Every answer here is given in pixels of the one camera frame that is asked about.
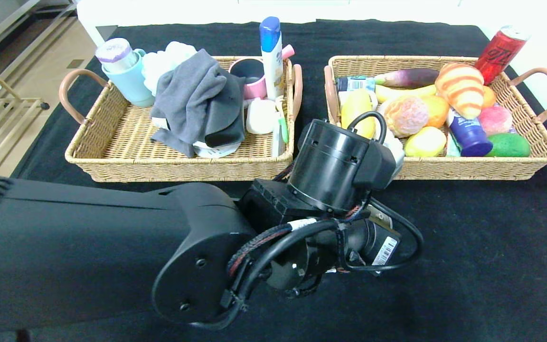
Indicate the pink mug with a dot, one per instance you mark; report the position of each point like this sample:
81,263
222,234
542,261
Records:
256,92

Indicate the toy green lime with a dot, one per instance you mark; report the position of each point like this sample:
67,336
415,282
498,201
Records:
508,146

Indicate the toy croissant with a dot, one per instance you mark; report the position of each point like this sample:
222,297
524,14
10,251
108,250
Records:
461,90

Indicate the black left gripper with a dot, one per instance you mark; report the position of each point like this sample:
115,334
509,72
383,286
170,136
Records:
384,250

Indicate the toy yellow banana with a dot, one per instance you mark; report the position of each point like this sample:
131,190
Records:
397,93

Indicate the light blue bath pouf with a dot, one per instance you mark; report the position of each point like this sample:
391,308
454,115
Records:
159,64

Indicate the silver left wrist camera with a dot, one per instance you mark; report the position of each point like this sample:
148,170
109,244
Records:
397,154

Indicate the toy cream puff bun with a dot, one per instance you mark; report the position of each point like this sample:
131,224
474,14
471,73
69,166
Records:
406,116

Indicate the white soap box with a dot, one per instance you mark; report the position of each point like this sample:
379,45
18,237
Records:
260,117

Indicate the toy purple eggplant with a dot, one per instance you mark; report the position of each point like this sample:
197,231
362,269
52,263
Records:
411,77

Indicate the green snack packet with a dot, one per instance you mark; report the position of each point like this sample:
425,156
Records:
452,149

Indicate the toy pink peach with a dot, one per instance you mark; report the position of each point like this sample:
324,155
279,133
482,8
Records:
494,121

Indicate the white shampoo bottle blue cap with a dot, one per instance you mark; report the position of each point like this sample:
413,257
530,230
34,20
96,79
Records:
273,70

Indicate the gray towel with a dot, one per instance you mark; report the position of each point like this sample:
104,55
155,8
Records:
193,99

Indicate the white round container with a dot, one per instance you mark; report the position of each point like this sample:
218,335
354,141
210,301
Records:
216,152

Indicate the small toy orange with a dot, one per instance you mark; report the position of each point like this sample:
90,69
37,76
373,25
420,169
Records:
488,97

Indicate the toy yellow lemon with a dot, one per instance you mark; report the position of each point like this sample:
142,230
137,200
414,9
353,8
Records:
423,142

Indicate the black glasses case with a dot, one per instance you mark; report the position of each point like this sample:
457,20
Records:
228,128

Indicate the black tablecloth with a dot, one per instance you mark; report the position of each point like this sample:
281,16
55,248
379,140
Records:
468,261

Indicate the teal plastic cup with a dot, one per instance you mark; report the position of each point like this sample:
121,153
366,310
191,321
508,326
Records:
132,84

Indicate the rectangular wicker basket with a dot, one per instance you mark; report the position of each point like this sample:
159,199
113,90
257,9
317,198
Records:
468,168
126,142

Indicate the blue barcode snack packet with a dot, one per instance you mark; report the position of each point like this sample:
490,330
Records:
356,84

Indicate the gold metal rack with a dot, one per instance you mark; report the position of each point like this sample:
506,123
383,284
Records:
26,99

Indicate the toy yellow papaya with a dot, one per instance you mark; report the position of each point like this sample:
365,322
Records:
356,102

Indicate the white comb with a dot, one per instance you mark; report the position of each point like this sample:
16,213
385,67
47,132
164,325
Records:
277,145

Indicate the purple lidded jar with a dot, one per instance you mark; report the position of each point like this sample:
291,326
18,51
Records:
114,51

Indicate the red soda can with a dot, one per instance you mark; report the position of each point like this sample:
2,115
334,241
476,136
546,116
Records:
501,52

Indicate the large toy orange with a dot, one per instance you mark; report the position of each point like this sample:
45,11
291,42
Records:
438,111

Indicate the white drink bottle blue cap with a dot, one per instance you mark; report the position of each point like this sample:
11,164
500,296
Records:
468,135

